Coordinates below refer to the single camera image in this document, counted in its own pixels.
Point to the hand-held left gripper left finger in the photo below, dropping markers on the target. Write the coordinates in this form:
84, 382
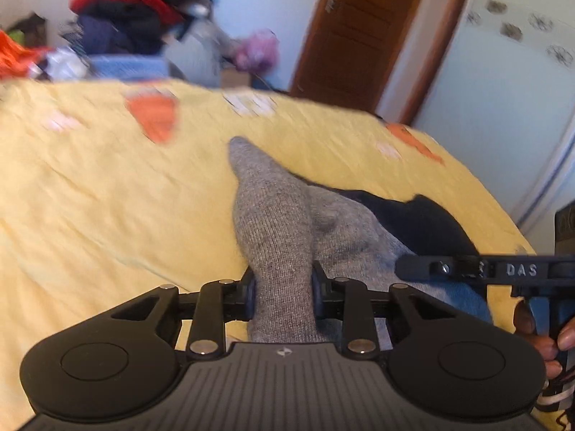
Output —
249, 294

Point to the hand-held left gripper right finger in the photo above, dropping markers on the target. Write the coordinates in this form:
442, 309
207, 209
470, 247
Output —
316, 294

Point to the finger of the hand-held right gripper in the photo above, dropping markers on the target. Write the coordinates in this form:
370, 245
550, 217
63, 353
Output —
422, 267

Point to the navy and grey knit sweater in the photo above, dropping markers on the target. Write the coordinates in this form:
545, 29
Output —
274, 233

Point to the pile of clothes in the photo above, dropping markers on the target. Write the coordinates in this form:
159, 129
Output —
130, 4

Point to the person's right hand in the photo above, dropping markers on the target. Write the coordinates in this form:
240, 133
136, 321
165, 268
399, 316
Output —
568, 336

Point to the yellow carrot print blanket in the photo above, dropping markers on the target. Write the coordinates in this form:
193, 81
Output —
112, 197

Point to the white flower print wardrobe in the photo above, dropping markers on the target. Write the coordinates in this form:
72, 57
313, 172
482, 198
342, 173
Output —
503, 98

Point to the cardboard box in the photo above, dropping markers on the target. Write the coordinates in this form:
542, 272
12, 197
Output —
234, 78

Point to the brown wooden door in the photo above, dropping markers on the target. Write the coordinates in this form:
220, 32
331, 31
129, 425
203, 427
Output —
359, 36

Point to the pale blue bundle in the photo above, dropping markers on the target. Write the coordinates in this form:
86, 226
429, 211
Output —
197, 58

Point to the purple plastic bag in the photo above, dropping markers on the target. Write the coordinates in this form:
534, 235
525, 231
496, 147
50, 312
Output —
258, 49

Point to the light blue folded blanket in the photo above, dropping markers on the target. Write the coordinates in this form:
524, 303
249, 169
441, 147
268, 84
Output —
128, 66

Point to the white crumpled plastic bag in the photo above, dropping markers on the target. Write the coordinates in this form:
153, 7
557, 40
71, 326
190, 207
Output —
60, 63

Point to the orange plastic bag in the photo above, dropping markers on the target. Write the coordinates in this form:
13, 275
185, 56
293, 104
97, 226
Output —
18, 58

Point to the dark bag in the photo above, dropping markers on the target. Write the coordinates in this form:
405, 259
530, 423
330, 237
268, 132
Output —
33, 27

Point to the green stool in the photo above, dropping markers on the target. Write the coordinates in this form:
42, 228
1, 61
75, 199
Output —
15, 36

